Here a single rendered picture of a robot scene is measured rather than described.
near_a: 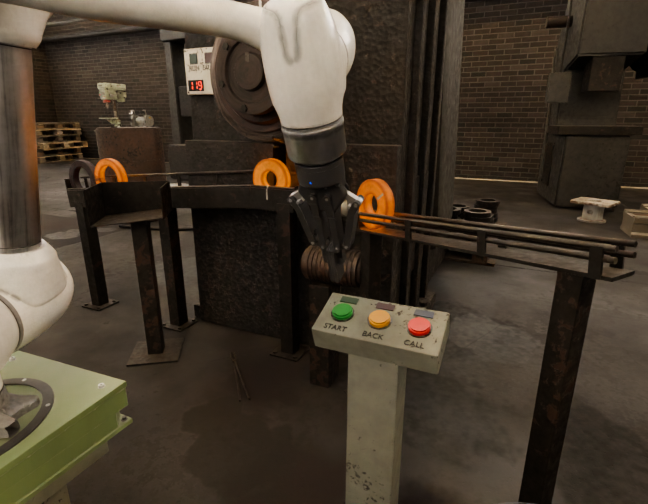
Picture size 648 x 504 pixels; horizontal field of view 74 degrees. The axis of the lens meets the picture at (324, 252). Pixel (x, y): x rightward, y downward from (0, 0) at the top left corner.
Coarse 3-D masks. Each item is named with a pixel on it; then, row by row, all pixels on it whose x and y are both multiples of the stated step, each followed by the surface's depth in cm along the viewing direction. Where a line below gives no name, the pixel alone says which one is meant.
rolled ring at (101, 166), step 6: (102, 162) 203; (108, 162) 201; (114, 162) 200; (96, 168) 206; (102, 168) 205; (114, 168) 201; (120, 168) 201; (96, 174) 207; (102, 174) 208; (120, 174) 200; (126, 174) 203; (96, 180) 208; (102, 180) 208; (120, 180) 201; (126, 180) 203
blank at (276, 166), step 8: (264, 160) 165; (272, 160) 164; (256, 168) 168; (264, 168) 166; (272, 168) 164; (280, 168) 163; (256, 176) 169; (264, 176) 169; (280, 176) 164; (288, 176) 164; (256, 184) 170; (264, 184) 168; (280, 184) 165; (288, 184) 165
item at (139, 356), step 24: (96, 192) 165; (120, 192) 174; (144, 192) 175; (168, 192) 172; (96, 216) 164; (120, 216) 170; (144, 216) 166; (144, 240) 168; (144, 264) 171; (144, 288) 174; (144, 312) 177; (144, 360) 178; (168, 360) 178
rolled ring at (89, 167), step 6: (78, 162) 210; (84, 162) 208; (72, 168) 213; (78, 168) 213; (84, 168) 209; (90, 168) 208; (72, 174) 214; (78, 174) 216; (90, 174) 208; (72, 180) 215; (78, 180) 217; (90, 180) 210; (72, 186) 216; (78, 186) 216; (90, 186) 211
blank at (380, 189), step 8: (368, 184) 133; (376, 184) 130; (384, 184) 130; (360, 192) 138; (368, 192) 134; (376, 192) 131; (384, 192) 128; (368, 200) 137; (384, 200) 128; (392, 200) 129; (360, 208) 139; (368, 208) 138; (384, 208) 129; (392, 208) 129; (360, 216) 140; (368, 224) 137; (376, 224) 133
